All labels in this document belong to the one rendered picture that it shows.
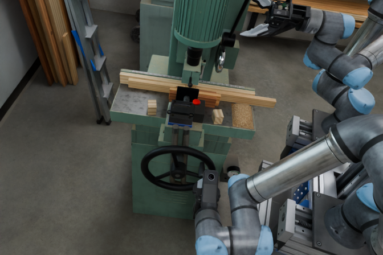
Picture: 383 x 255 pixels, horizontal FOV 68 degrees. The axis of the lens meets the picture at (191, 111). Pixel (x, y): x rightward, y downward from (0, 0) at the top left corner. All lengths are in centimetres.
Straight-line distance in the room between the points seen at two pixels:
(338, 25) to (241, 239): 69
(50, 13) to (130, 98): 130
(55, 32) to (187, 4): 162
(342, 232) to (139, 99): 89
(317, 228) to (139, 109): 79
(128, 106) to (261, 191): 65
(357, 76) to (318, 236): 55
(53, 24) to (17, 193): 120
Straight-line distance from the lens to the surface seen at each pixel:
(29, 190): 212
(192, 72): 113
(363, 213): 105
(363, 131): 68
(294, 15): 98
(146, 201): 176
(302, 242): 122
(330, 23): 101
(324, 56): 105
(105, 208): 195
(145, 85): 126
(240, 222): 80
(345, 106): 139
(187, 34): 101
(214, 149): 129
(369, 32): 135
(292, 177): 76
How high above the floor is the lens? 175
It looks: 45 degrees down
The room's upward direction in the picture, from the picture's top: 11 degrees clockwise
